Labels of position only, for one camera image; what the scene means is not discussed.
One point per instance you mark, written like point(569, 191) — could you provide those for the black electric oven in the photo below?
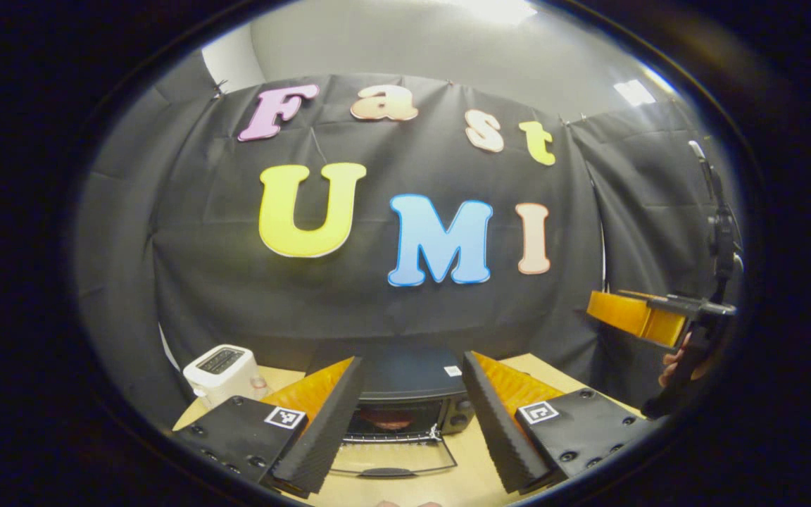
point(405, 373)

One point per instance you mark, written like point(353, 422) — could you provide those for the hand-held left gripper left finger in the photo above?
point(324, 429)

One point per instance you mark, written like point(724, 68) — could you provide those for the reddish-brown roasted meat piece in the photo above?
point(388, 420)

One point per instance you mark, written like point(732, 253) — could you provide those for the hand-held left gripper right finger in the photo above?
point(497, 429)

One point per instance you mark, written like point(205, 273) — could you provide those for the white toaster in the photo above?
point(222, 370)

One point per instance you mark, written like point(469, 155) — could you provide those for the ceiling light panel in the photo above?
point(634, 92)

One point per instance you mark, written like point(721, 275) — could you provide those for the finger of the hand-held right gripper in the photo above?
point(701, 307)
point(634, 318)

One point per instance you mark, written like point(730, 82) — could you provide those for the black tripod stand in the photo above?
point(724, 239)

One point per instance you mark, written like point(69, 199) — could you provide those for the black backdrop cloth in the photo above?
point(201, 246)

